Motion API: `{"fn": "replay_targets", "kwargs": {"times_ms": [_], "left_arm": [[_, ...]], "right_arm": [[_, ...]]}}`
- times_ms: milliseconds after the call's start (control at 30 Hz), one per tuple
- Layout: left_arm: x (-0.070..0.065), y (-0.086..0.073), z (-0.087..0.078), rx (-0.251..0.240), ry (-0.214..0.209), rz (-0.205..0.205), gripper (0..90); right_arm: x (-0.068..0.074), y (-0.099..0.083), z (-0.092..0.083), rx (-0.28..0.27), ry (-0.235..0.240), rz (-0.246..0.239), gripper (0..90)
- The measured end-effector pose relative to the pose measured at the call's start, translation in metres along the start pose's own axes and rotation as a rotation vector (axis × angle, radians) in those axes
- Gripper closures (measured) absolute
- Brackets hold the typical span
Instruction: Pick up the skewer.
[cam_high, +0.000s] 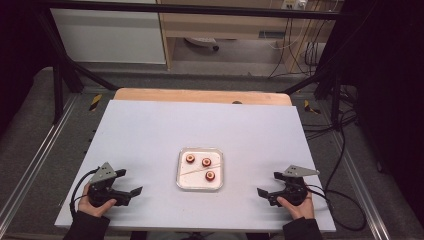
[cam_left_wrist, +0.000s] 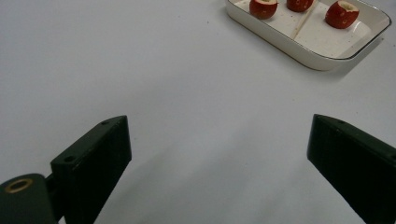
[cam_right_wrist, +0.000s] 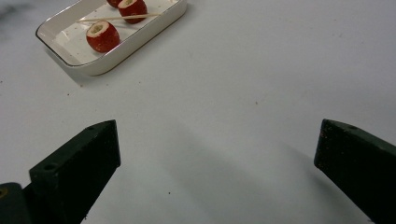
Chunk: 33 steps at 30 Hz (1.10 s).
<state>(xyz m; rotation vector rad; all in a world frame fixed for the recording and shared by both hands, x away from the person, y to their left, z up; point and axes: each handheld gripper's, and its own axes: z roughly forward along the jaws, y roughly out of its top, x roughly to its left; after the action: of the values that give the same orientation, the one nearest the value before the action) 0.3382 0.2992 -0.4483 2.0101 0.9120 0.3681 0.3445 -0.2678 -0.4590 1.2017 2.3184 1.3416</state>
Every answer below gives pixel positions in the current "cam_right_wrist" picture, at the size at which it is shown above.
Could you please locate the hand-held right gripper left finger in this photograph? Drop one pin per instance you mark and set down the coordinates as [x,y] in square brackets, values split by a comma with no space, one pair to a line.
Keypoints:
[74,174]

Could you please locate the thin wooden skewer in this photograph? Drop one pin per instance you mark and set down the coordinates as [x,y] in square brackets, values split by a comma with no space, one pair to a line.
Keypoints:
[109,18]

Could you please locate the red cored hawthorn fruit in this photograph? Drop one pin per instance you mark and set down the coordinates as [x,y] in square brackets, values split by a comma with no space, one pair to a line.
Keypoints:
[113,3]
[104,40]
[134,8]

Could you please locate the white rectangular dish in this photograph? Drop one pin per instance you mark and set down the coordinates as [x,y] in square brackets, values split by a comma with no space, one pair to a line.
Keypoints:
[102,67]

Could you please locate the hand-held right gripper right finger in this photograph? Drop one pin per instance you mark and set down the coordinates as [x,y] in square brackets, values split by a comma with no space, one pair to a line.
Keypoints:
[358,165]

